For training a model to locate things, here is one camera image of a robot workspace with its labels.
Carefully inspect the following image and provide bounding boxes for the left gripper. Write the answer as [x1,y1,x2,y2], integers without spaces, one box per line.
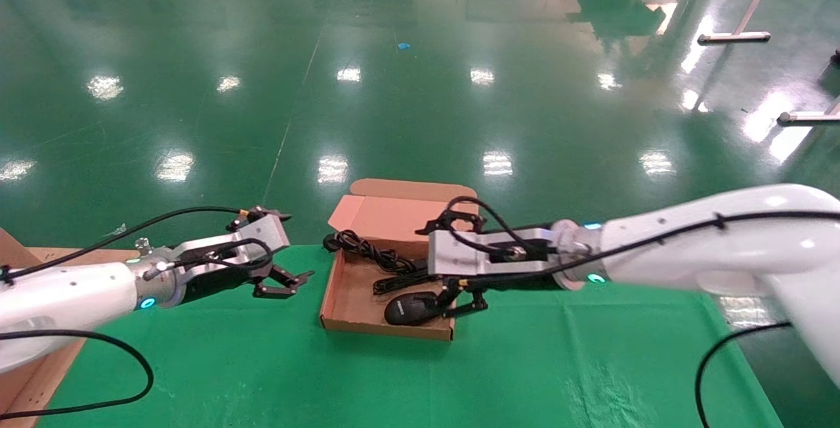
[171,207,316,305]

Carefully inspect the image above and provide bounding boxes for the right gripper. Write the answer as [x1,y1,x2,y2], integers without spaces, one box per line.
[425,211,569,320]

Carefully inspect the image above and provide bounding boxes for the black wired computer mouse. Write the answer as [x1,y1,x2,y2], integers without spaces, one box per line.
[372,264,449,328]

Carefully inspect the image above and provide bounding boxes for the black power cable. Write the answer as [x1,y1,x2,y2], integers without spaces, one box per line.
[322,229,429,279]

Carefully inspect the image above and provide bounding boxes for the open brown cardboard mailer box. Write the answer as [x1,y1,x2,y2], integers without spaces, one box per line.
[319,178,480,342]

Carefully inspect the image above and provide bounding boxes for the green table cloth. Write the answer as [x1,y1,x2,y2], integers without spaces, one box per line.
[36,239,786,428]

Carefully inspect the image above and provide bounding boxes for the large brown cardboard carton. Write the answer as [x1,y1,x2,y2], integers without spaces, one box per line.
[0,227,87,428]

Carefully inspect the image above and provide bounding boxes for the white table leg with foot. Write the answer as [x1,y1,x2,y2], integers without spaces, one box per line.
[697,0,786,45]

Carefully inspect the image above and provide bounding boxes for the white table foot bar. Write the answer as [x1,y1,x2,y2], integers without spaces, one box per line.
[777,95,840,125]

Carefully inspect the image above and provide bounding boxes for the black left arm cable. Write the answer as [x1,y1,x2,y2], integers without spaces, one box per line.
[0,206,275,419]

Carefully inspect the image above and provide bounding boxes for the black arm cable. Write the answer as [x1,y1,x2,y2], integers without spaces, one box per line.
[0,206,275,419]
[427,196,840,428]

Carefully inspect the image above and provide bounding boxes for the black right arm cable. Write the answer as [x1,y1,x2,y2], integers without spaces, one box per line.
[427,196,840,428]

